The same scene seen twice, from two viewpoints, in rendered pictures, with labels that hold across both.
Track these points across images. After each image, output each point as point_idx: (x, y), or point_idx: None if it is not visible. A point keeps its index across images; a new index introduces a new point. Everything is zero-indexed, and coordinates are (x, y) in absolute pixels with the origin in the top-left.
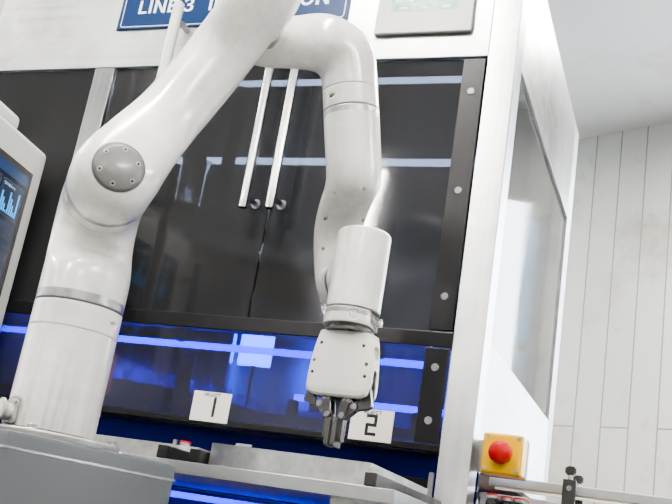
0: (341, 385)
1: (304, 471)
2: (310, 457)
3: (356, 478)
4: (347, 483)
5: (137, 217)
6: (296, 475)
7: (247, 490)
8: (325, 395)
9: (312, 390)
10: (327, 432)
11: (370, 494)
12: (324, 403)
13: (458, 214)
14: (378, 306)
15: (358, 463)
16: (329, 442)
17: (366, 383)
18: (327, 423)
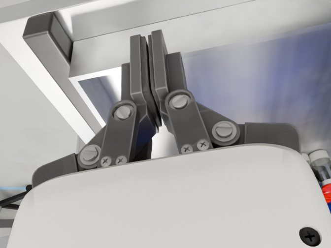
0: (121, 198)
1: (220, 17)
2: (217, 42)
3: (98, 45)
4: (89, 2)
5: None
6: (236, 7)
7: None
8: (198, 151)
9: (260, 145)
10: (153, 52)
11: (37, 4)
12: (194, 126)
13: None
14: None
15: (96, 68)
16: (142, 37)
17: (11, 239)
18: (160, 71)
